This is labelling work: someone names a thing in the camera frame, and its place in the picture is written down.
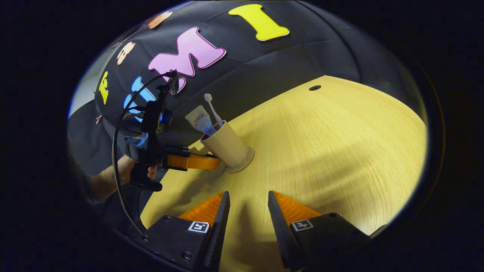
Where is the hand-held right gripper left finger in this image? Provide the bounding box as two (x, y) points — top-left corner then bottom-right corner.
(142, 191), (230, 272)

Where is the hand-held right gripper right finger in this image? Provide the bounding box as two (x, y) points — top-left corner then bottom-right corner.
(268, 191), (370, 272)

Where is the beige cup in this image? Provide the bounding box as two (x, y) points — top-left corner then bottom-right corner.
(189, 120), (252, 169)

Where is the white toothpaste tube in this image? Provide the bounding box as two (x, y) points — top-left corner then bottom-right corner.
(185, 105), (217, 136)

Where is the round wooden coaster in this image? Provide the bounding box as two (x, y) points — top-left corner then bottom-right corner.
(226, 147), (255, 174)

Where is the white toothbrush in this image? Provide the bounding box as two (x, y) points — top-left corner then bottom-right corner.
(204, 94), (224, 128)

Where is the black backdrop cloth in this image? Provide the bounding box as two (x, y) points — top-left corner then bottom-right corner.
(68, 0), (428, 227)

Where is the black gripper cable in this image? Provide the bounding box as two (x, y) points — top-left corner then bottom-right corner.
(112, 72), (178, 235)

